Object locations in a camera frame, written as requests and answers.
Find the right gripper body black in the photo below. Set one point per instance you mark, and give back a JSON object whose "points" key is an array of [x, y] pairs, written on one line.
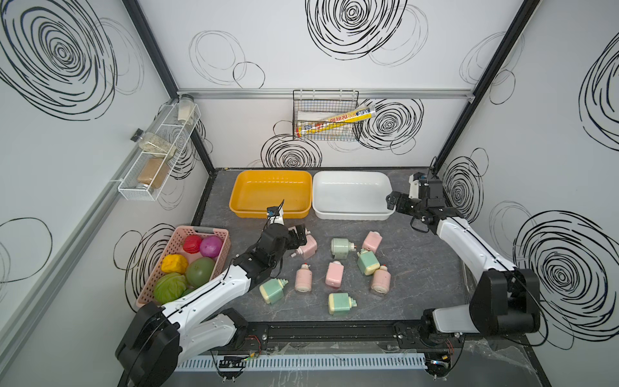
{"points": [[407, 205]]}

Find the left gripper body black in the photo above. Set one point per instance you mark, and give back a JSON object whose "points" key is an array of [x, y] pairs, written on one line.
{"points": [[290, 242]]}

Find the yellow plastic tray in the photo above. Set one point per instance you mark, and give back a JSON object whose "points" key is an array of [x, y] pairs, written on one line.
{"points": [[257, 190]]}

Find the pink sharpener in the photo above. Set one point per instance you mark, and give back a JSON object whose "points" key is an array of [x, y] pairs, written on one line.
{"points": [[381, 280], [303, 279], [307, 250], [372, 242], [334, 274]]}

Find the white plastic tray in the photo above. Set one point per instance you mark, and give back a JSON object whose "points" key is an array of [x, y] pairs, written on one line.
{"points": [[351, 195]]}

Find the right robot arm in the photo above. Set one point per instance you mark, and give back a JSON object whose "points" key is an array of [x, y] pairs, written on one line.
{"points": [[506, 300]]}

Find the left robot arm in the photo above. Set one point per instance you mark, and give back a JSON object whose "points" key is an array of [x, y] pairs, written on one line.
{"points": [[160, 338]]}

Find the yellow toothpaste box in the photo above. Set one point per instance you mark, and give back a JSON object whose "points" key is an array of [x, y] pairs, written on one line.
{"points": [[336, 121]]}

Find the green sharpener bottom left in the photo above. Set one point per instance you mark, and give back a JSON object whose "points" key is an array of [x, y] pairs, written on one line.
{"points": [[272, 291]]}

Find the green sharpener round centre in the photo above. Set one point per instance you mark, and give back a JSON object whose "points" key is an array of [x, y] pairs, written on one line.
{"points": [[341, 248]]}

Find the purple toy fruit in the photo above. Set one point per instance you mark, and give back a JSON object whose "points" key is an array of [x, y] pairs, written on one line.
{"points": [[211, 247]]}

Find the green sharpener centre right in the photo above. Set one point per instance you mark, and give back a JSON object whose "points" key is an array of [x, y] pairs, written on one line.
{"points": [[367, 262]]}

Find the pink plastic basket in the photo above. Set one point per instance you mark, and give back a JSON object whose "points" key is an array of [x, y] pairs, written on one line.
{"points": [[193, 257]]}

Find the red toy fruit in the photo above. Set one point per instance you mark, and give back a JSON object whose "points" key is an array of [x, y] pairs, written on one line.
{"points": [[192, 244]]}

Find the green sharpener bottom centre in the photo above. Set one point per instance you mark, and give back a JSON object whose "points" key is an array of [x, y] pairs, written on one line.
{"points": [[340, 304]]}

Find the yellow toy pepper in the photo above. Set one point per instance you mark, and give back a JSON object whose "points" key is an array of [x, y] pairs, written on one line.
{"points": [[174, 263]]}

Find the green toy cabbage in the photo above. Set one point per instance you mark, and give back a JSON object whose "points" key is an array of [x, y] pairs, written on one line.
{"points": [[169, 288]]}

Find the clear bottle on shelf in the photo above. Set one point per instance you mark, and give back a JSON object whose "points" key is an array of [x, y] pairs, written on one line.
{"points": [[153, 144]]}

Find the glass jar on shelf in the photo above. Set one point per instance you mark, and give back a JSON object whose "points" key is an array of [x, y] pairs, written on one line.
{"points": [[185, 107]]}

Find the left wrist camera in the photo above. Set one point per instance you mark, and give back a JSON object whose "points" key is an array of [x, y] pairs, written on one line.
{"points": [[275, 215]]}

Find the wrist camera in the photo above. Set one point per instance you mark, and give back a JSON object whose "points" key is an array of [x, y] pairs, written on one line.
{"points": [[418, 186], [275, 215]]}

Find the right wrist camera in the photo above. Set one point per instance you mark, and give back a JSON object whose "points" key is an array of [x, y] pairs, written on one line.
{"points": [[418, 186]]}

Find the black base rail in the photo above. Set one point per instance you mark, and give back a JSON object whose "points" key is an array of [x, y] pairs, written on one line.
{"points": [[406, 334]]}

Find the black wire wall basket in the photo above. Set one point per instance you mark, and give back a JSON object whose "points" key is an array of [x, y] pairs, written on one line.
{"points": [[312, 110]]}

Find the white wire wall shelf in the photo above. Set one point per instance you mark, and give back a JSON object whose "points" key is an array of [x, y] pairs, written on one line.
{"points": [[180, 165]]}

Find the white slotted cable duct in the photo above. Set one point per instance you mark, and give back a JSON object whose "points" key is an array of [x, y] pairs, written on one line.
{"points": [[311, 362]]}

